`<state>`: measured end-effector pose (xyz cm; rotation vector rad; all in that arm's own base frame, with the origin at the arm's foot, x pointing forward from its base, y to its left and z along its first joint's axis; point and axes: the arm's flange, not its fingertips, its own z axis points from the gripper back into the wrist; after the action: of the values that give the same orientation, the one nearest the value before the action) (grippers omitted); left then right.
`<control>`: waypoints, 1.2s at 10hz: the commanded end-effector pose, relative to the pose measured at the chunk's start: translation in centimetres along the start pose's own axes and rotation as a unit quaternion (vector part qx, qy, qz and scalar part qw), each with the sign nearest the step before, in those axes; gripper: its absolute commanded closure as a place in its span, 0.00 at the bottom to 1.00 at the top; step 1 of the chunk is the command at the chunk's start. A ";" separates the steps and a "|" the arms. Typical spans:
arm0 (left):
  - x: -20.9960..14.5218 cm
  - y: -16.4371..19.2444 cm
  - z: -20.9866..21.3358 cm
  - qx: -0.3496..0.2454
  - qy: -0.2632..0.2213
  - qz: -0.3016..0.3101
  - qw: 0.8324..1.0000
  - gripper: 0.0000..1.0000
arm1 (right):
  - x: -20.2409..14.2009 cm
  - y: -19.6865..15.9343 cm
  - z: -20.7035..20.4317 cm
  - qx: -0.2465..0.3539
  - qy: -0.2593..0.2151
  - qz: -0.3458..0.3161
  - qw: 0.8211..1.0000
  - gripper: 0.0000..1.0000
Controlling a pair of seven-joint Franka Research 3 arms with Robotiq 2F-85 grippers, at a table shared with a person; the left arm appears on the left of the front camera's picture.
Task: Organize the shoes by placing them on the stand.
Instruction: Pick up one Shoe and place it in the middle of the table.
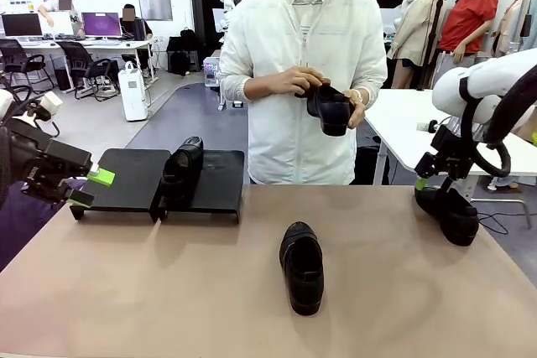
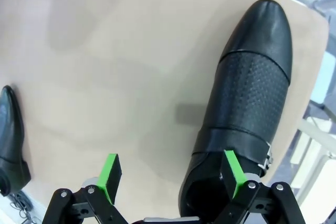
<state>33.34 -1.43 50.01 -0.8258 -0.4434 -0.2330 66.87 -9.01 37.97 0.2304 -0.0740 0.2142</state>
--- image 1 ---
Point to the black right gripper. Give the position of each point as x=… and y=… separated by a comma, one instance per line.
x=453, y=157

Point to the white wristwatch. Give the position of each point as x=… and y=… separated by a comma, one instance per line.
x=360, y=94

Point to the person's left hand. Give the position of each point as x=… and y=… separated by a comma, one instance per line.
x=358, y=115

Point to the black leather loafer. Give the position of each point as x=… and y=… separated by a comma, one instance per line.
x=329, y=110
x=455, y=219
x=302, y=286
x=182, y=169

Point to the white work table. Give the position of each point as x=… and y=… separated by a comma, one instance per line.
x=398, y=123

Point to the white humanoid robot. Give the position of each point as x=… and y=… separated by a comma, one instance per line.
x=227, y=1

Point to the long white office desk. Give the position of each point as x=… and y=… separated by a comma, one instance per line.
x=105, y=45

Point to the purple fabric cover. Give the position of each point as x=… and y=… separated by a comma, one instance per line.
x=25, y=232

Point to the black backpack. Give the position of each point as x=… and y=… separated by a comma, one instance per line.
x=184, y=52

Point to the black bag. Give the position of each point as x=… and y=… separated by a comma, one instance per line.
x=369, y=165

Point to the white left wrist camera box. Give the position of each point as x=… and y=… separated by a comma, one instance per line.
x=52, y=103

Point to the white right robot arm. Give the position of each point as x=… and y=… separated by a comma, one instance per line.
x=491, y=77

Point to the person's right hand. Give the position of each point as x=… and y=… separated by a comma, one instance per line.
x=293, y=79

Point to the black computer monitor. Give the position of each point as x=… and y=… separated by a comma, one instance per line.
x=22, y=24

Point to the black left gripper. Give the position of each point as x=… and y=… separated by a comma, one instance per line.
x=29, y=161

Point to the person in black shirt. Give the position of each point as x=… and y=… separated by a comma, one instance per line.
x=134, y=29

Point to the mannequin in beige coat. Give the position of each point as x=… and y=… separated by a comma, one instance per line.
x=413, y=27

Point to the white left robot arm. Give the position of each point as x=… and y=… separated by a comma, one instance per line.
x=4, y=104

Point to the garment rack with clothes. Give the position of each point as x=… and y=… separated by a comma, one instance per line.
x=514, y=27

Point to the person in white t-shirt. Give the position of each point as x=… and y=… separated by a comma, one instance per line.
x=63, y=8

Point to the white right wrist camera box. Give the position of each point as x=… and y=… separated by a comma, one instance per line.
x=432, y=125

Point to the person in white jacket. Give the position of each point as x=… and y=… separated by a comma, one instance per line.
x=293, y=144

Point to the black waste bin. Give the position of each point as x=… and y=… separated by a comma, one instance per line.
x=63, y=79

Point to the black mesh office chair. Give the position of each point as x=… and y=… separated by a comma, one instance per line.
x=12, y=54
x=77, y=60

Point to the white computer monitor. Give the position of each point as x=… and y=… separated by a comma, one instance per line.
x=58, y=24

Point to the monitor with purple screen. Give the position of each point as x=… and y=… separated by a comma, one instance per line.
x=101, y=24

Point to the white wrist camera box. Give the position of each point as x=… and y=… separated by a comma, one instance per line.
x=432, y=125
x=52, y=103

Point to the black metal shoe stand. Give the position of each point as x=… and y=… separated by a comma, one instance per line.
x=130, y=182
x=222, y=186

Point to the mannequin in red shirt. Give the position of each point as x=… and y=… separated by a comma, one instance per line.
x=467, y=18

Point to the small table with lit device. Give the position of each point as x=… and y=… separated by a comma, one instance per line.
x=212, y=69

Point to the white air purifier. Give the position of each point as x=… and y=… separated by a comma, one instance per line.
x=133, y=98

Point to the person's right forearm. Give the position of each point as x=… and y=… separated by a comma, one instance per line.
x=258, y=87

